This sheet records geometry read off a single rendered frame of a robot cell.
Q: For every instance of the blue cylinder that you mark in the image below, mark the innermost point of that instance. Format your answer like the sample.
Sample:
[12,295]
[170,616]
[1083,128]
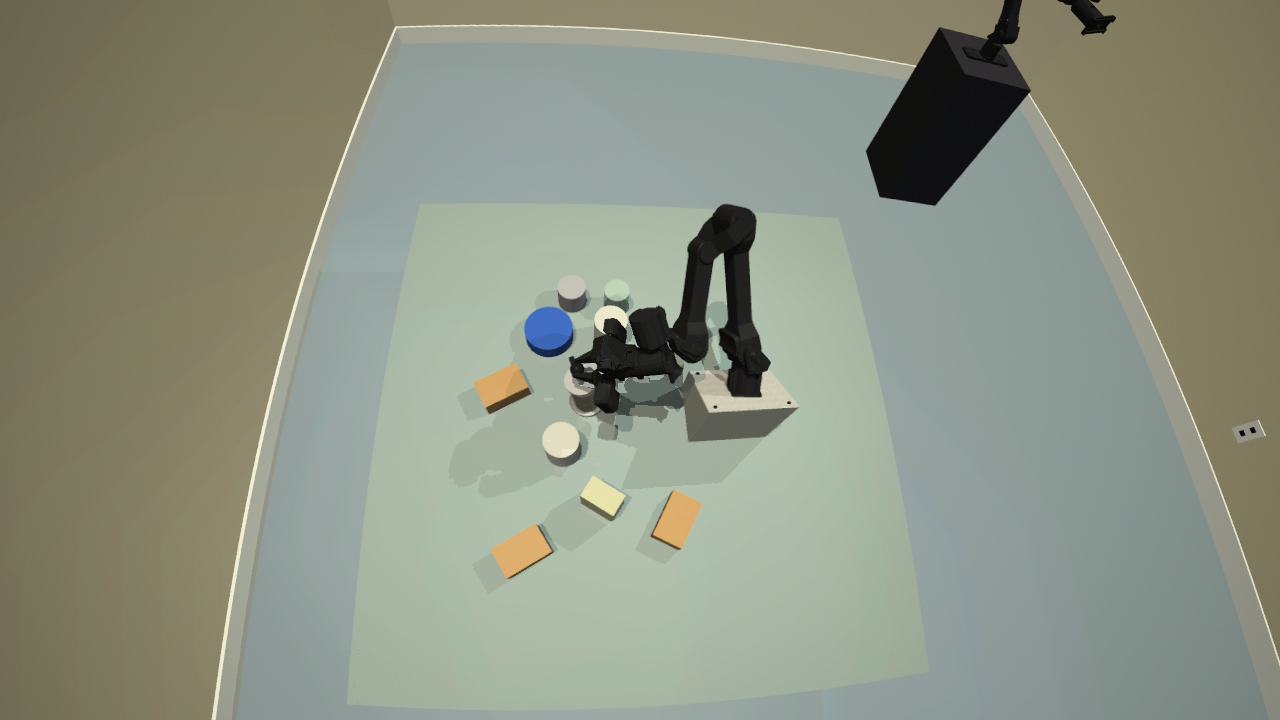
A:
[548,331]

